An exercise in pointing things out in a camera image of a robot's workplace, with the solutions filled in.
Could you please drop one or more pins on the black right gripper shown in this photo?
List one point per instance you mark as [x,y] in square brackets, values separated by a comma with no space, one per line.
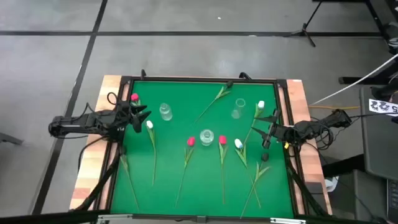
[281,132]

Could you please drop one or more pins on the white artificial tulip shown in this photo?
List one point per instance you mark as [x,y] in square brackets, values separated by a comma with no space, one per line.
[149,124]
[261,104]
[238,143]

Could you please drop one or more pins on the black table frame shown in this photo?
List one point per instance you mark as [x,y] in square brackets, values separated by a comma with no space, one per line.
[202,79]

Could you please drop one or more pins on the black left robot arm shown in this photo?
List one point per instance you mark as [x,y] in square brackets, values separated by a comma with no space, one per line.
[87,121]

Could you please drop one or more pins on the green table mat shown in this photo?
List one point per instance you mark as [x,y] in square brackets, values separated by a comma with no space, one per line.
[202,186]

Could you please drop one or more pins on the smooth slim glass vase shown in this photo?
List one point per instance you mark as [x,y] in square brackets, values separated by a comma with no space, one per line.
[238,109]

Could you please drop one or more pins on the silver metal bracket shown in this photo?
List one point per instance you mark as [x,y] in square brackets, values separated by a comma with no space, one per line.
[287,221]
[115,216]

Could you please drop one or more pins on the black diagonal strut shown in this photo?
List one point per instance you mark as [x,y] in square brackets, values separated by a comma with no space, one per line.
[306,193]
[99,185]

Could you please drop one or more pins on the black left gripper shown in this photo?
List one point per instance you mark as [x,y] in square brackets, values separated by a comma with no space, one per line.
[126,116]

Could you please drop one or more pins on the ribbed glass vase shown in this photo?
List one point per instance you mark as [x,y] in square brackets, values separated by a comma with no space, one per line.
[165,111]

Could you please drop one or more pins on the black artificial tulip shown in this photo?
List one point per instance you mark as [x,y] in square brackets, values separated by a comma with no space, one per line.
[125,161]
[265,157]
[229,84]

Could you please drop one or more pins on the grey stand foot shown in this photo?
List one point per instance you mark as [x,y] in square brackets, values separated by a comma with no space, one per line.
[9,139]

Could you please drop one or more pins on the white number label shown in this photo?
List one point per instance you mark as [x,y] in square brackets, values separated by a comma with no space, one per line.
[381,106]

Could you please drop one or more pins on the black tripod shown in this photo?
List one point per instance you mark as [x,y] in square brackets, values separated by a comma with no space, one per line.
[304,31]

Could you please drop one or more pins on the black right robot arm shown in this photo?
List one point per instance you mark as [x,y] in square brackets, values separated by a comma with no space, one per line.
[323,124]

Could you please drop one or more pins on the black keyboard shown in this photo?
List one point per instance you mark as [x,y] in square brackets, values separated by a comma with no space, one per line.
[393,199]

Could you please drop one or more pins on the diamond-cut glass vase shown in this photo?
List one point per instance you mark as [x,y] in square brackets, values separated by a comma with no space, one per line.
[206,137]

